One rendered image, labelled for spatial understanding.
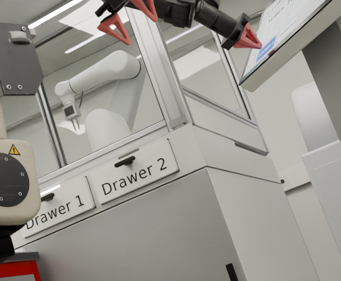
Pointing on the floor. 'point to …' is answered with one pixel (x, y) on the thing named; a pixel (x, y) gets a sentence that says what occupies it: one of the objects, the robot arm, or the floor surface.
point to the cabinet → (184, 236)
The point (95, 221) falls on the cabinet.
